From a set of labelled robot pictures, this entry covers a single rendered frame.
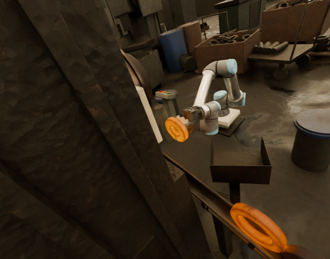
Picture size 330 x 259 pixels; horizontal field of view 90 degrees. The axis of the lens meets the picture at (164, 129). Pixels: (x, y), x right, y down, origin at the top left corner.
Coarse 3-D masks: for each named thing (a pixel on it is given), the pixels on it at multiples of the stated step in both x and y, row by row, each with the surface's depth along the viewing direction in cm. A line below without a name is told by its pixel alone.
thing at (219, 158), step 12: (264, 144) 82; (216, 156) 99; (228, 156) 97; (240, 156) 95; (252, 156) 94; (264, 156) 84; (216, 168) 81; (228, 168) 79; (240, 168) 77; (252, 168) 75; (264, 168) 74; (216, 180) 87; (228, 180) 85; (240, 180) 83; (252, 180) 81; (264, 180) 79
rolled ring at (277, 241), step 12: (240, 204) 60; (240, 216) 65; (252, 216) 55; (264, 216) 54; (240, 228) 67; (252, 228) 64; (264, 228) 53; (276, 228) 52; (264, 240) 60; (276, 240) 52
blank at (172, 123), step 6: (168, 120) 91; (174, 120) 88; (168, 126) 95; (174, 126) 90; (180, 126) 86; (168, 132) 100; (174, 132) 97; (180, 132) 89; (186, 132) 88; (174, 138) 98; (180, 138) 93; (186, 138) 91
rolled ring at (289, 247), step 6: (288, 246) 52; (294, 246) 50; (282, 252) 53; (288, 252) 50; (294, 252) 49; (300, 252) 47; (306, 252) 47; (312, 252) 46; (282, 258) 54; (288, 258) 52; (294, 258) 49; (300, 258) 47; (306, 258) 45; (312, 258) 45; (318, 258) 44; (324, 258) 44
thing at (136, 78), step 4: (124, 56) 66; (128, 60) 66; (128, 64) 66; (132, 64) 66; (128, 68) 66; (132, 68) 66; (132, 72) 67; (136, 72) 66; (132, 76) 67; (136, 76) 68; (136, 80) 68; (140, 80) 68; (136, 84) 68; (140, 84) 69; (144, 88) 69; (148, 96) 71; (148, 100) 72
